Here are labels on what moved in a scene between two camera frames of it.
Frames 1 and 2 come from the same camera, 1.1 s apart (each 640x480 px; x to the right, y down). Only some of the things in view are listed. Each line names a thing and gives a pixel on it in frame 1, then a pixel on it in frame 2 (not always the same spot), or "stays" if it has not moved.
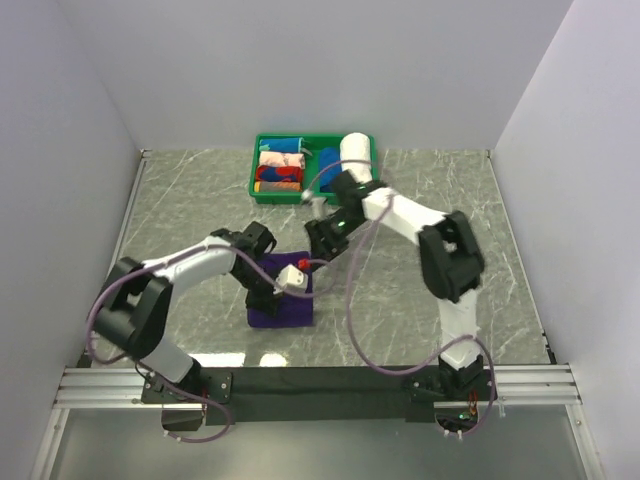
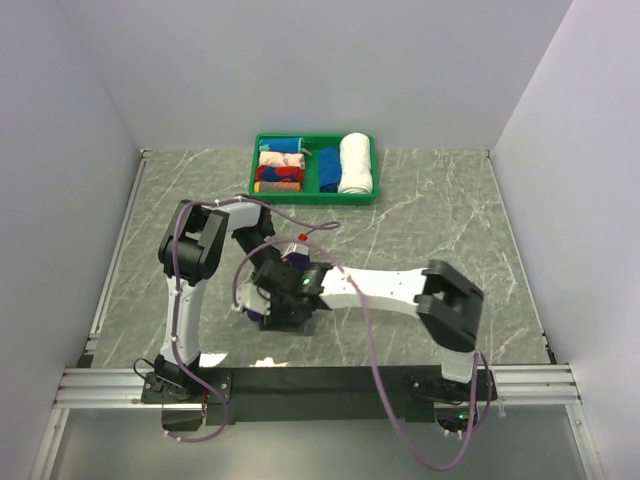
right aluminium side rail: [545, 344] stays
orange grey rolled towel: [277, 186] stays
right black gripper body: [336, 229] → [284, 315]
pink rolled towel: [295, 160] stays
